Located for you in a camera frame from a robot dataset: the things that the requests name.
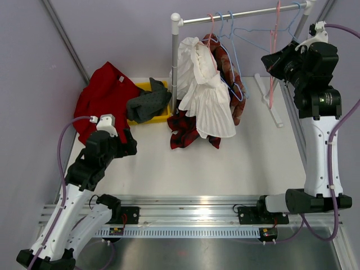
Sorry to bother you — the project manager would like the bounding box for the red beige checked skirt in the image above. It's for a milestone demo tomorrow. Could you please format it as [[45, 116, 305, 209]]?
[[203, 34, 246, 126]]

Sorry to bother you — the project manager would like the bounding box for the solid red skirt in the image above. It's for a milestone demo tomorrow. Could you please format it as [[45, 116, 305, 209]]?
[[74, 62, 140, 143]]

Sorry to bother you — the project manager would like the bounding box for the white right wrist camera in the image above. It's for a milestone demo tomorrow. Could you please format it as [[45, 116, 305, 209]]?
[[295, 21, 329, 51]]

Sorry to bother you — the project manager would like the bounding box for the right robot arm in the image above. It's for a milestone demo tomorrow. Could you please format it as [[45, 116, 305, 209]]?
[[255, 41, 353, 223]]

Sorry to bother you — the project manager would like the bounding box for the pink hanger with white skirt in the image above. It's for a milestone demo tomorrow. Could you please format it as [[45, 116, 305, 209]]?
[[203, 14, 224, 75]]

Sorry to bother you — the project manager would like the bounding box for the dark red plaid skirt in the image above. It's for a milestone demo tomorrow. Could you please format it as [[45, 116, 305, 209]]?
[[166, 111, 222, 151]]

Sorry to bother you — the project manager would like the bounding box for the dark grey dotted skirt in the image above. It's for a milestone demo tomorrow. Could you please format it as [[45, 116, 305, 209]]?
[[125, 77, 173, 124]]

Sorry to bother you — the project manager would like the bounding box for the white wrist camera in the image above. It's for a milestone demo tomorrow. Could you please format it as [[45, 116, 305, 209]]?
[[89, 114, 118, 137], [295, 21, 329, 51]]

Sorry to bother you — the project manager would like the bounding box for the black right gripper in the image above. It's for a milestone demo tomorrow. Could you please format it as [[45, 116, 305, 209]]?
[[262, 41, 309, 89]]

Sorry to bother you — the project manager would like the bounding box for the metal clothes rack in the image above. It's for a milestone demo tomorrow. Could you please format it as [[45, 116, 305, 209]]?
[[170, 0, 320, 129]]

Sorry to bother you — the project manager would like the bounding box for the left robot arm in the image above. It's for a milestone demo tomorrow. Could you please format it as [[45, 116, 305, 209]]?
[[16, 129, 137, 269]]

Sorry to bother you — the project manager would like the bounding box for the yellow plastic bin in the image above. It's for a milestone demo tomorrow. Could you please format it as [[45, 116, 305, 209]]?
[[126, 80, 172, 124]]

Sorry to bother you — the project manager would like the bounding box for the slotted cable duct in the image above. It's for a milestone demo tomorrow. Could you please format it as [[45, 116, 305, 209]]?
[[94, 227, 260, 239]]

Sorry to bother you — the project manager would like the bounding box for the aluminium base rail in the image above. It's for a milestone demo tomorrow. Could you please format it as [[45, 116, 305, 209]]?
[[38, 193, 345, 228]]

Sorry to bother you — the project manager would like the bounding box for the white pleated skirt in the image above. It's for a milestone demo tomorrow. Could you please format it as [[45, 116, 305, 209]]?
[[177, 37, 236, 138]]

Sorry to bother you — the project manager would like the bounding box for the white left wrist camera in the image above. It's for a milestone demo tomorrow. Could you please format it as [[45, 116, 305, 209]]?
[[89, 114, 118, 137]]

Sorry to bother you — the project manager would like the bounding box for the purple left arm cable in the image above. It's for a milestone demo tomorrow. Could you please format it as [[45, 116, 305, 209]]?
[[26, 116, 118, 270]]

